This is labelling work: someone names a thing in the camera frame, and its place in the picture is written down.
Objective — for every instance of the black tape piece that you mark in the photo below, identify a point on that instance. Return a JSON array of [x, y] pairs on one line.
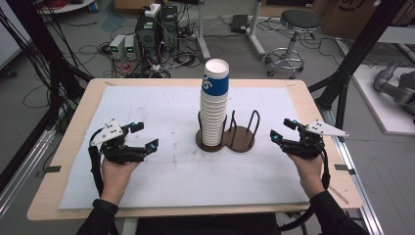
[[344, 168], [52, 169]]

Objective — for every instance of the person's right hand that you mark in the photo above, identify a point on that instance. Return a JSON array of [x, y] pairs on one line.
[[310, 174]]

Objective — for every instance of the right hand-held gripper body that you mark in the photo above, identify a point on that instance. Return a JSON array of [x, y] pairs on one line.
[[308, 147]]

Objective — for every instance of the black round stool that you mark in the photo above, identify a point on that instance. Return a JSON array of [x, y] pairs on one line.
[[298, 21]]

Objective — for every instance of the black box on floor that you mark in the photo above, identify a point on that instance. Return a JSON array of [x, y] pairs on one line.
[[239, 23]]

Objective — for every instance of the black computer tower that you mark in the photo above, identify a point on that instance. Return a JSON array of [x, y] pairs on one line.
[[169, 26], [148, 36]]

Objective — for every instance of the person's left hand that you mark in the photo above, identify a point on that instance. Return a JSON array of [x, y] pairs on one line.
[[114, 179]]

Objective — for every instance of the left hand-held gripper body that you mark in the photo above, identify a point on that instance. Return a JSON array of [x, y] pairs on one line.
[[114, 151]]

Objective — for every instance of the wooden table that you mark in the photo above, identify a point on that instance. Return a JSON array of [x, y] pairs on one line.
[[81, 117]]

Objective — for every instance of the white table mat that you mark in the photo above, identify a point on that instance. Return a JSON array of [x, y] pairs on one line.
[[147, 107]]

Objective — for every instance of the brown tape strip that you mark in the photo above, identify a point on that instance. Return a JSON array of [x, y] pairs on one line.
[[339, 195]]

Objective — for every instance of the stack of paper cups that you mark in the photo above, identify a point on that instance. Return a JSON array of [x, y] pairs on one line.
[[213, 107]]

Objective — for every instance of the person's lap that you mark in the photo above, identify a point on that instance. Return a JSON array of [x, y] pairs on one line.
[[205, 225]]

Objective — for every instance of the white power strip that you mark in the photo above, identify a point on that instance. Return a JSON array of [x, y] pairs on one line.
[[152, 9]]

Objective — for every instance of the white floor platform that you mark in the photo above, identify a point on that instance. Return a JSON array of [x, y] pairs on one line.
[[375, 104]]

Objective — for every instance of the grey power supply unit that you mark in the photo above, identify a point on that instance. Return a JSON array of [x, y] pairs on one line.
[[116, 45], [130, 47]]

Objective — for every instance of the white desk leg frame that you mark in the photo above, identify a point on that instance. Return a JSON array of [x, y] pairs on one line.
[[256, 32], [203, 36]]

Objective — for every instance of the aluminium rail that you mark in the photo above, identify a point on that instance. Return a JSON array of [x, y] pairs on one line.
[[355, 169], [23, 163]]

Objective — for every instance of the black frame post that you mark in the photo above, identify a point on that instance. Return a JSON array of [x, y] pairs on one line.
[[39, 45], [355, 58]]

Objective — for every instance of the cardboard box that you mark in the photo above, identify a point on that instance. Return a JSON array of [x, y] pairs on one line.
[[352, 16]]

